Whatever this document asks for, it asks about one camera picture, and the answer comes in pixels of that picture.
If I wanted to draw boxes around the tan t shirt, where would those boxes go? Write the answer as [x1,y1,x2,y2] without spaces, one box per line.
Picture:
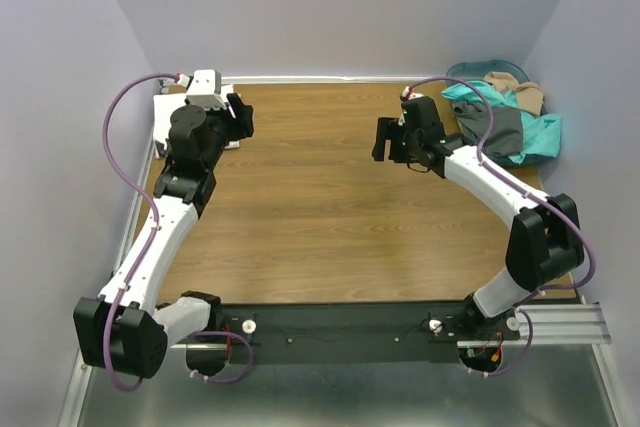
[484,71,544,116]

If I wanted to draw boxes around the teal plastic basket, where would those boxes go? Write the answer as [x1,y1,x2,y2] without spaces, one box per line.
[445,58,551,166]

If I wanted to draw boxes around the teal t shirt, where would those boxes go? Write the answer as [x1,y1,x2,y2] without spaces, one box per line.
[442,80,562,166]

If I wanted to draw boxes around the aluminium front frame rail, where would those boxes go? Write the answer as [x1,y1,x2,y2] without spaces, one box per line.
[169,302,612,348]

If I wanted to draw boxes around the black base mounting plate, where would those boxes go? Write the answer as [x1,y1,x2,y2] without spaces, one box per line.
[181,301,521,371]

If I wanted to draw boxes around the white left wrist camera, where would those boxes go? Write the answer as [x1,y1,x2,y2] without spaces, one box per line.
[186,69,227,111]

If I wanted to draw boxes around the dark grey t shirt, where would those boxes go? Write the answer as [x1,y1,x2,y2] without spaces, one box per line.
[452,101,524,161]

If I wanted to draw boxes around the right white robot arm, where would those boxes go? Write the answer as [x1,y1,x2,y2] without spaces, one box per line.
[372,95,585,335]

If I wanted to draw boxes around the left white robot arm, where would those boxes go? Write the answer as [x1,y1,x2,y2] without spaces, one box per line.
[73,92,254,380]

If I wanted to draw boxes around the white t shirt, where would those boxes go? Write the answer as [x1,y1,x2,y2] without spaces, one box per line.
[153,84,236,159]

